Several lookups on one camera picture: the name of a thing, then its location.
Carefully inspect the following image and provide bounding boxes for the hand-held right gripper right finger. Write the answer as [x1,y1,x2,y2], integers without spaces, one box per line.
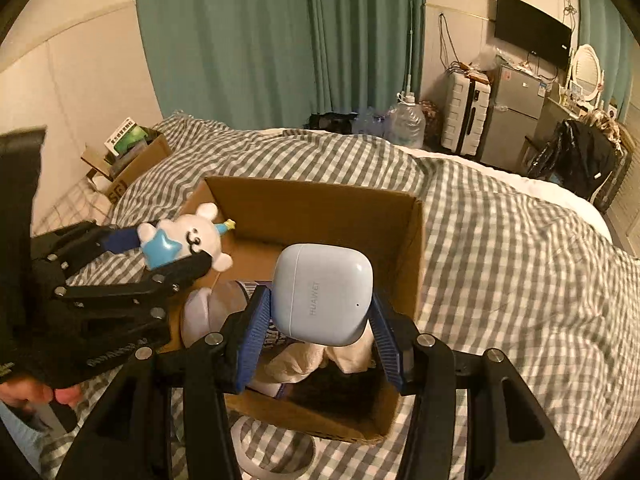
[370,292,583,480]

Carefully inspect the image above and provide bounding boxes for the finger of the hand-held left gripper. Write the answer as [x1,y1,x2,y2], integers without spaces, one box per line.
[31,220,147,277]
[56,251,214,313]

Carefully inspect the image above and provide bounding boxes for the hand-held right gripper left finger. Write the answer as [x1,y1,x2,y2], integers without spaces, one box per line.
[55,285,273,480]

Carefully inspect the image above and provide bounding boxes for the white plush toy blue star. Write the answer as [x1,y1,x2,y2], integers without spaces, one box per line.
[137,203,237,272]

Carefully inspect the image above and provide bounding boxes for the white earbuds case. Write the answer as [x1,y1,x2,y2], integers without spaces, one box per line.
[271,243,374,347]

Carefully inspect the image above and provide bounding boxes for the large cardboard box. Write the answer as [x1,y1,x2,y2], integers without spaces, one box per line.
[167,175,426,445]

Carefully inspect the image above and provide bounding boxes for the person's left hand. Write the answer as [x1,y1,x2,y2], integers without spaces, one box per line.
[0,377,85,409]

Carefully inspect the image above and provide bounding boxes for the white soft plush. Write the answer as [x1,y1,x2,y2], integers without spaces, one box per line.
[181,287,251,349]

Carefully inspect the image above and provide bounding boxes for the beige cloth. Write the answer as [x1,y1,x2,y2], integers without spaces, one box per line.
[264,327,382,377]

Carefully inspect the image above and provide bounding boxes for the small cardboard box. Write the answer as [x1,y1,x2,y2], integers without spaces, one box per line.
[81,127,174,204]

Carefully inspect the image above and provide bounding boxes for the black bag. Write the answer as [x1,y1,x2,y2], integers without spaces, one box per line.
[305,111,359,134]

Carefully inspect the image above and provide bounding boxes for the large clear water jug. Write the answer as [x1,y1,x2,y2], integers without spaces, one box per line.
[384,92,427,150]

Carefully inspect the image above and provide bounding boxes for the pack of plastic bottles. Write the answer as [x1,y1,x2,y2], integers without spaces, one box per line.
[352,107,391,136]

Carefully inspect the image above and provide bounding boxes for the brown patterned bag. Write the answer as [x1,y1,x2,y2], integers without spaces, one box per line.
[419,100,444,151]

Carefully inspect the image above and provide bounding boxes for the white mattress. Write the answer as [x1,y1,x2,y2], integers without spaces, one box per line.
[400,145,614,242]

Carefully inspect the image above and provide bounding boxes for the wide green curtain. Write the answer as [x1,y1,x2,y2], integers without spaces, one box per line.
[129,0,427,131]

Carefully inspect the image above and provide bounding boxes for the white suitcase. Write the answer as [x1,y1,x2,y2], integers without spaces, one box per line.
[442,70,494,157]

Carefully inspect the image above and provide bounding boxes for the grey fridge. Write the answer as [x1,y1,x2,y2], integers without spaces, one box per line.
[479,63,546,174]

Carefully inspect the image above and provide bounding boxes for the black jacket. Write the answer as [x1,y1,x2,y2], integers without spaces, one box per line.
[527,118,619,202]

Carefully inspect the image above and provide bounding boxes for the white pole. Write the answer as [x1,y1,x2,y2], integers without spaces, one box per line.
[405,2,417,99]

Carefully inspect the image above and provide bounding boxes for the ornate gold chair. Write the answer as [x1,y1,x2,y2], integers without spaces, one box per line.
[580,109,635,213]

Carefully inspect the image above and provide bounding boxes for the white oval mirror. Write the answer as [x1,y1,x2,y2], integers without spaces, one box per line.
[569,43,602,102]

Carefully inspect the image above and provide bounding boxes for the narrow green curtain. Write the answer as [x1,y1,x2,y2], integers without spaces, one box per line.
[572,0,640,122]

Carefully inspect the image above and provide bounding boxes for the white ring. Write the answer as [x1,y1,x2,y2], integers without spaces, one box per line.
[230,412,317,480]

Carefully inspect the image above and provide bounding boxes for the wall cables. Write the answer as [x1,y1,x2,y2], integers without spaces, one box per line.
[438,12,467,74]

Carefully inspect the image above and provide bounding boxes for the black wall television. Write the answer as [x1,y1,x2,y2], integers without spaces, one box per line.
[493,0,573,67]

